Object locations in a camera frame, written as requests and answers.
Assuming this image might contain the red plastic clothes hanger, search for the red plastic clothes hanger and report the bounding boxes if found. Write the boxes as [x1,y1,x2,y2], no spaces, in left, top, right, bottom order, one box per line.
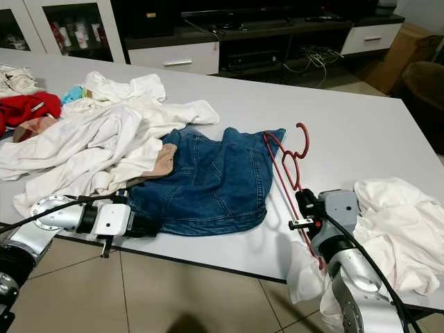
[264,123,328,273]

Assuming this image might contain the blue denim jeans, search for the blue denim jeans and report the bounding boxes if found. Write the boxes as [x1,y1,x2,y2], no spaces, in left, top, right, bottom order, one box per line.
[126,125,287,237]

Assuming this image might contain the white printed T-shirt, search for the white printed T-shirt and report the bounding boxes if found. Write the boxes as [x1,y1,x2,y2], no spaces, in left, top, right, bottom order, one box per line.
[0,104,167,217]

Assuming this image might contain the white rumpled cloth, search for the white rumpled cloth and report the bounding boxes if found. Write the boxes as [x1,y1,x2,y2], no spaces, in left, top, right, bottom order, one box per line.
[286,177,444,333]

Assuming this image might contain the grey folding table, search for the grey folding table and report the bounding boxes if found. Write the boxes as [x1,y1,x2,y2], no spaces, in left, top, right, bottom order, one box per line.
[0,47,444,311]

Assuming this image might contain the white crumpled garment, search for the white crumpled garment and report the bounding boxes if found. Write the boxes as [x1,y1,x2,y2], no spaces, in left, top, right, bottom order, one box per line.
[83,71,167,103]

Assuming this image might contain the light blue small cloth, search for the light blue small cloth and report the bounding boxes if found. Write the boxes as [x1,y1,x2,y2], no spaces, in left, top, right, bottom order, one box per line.
[61,85,92,105]

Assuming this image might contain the dark brown armchair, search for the dark brown armchair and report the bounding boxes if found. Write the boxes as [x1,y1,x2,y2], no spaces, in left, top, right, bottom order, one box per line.
[392,60,444,155]

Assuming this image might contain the red garment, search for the red garment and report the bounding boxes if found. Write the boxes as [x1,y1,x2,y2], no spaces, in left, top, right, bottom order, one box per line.
[0,92,63,134]

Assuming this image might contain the white drawer front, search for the white drawer front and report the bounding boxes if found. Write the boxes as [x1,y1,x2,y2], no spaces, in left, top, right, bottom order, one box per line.
[127,43,220,76]
[340,22,404,55]

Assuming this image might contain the black TV stand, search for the black TV stand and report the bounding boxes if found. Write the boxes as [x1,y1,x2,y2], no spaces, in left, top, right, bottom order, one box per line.
[125,15,405,76]

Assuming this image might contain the cream denim jeans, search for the cream denim jeans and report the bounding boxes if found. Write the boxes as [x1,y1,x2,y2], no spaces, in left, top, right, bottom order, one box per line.
[0,64,46,99]

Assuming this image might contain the brown cardboard box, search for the brown cardboard box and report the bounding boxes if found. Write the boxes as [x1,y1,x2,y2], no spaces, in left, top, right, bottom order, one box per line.
[364,22,444,95]

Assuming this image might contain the black television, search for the black television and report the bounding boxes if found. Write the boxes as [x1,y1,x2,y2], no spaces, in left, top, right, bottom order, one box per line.
[180,0,380,22]

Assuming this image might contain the black speaker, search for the black speaker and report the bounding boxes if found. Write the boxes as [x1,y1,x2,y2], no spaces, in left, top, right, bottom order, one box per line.
[114,0,179,40]

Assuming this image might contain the white glass door cabinet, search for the white glass door cabinet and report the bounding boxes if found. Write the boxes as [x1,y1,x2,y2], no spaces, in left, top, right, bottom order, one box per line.
[0,0,126,65]

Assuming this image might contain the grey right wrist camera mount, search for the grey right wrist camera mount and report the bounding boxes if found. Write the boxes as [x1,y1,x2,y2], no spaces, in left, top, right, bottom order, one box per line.
[319,189,361,241]

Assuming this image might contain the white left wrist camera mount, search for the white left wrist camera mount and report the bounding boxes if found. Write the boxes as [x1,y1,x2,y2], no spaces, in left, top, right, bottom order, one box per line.
[94,201,132,258]

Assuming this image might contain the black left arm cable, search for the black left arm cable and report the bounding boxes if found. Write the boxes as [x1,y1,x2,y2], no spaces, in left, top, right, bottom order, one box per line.
[0,193,120,234]

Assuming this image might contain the tangled power cables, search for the tangled power cables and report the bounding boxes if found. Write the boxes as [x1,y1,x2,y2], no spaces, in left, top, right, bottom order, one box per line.
[281,44,345,88]

